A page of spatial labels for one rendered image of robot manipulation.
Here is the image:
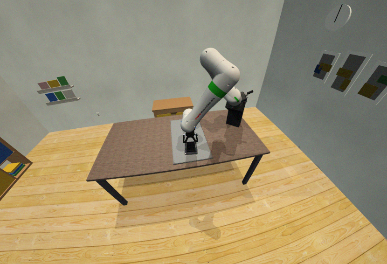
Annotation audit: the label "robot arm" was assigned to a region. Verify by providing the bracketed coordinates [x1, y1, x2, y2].
[180, 48, 253, 132]

